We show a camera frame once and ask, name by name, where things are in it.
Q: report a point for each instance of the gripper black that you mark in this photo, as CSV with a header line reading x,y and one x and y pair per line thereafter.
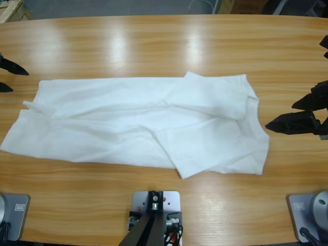
x,y
323,123

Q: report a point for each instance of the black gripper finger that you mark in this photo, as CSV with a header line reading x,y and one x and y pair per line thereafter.
x,y
5,87
14,67

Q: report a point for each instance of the white t-shirt with small print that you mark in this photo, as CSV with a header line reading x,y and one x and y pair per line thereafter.
x,y
128,123

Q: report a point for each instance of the wooden pallet stack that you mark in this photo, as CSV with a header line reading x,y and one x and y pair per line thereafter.
x,y
12,10

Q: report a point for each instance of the black background equipment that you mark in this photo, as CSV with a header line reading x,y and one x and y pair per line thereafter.
x,y
282,6

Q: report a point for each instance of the brown cardboard box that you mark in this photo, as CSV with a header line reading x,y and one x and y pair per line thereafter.
x,y
241,6

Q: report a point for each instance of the black clamp with silver connector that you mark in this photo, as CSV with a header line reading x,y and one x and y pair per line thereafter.
x,y
133,220
174,220

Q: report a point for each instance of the white grey mounting plate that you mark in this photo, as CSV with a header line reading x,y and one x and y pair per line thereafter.
x,y
138,202

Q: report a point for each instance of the wrist black camera bracket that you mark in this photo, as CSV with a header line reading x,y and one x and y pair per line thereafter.
x,y
325,42

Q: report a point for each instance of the arm grey base plate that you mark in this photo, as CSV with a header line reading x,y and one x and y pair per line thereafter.
x,y
19,217
320,207

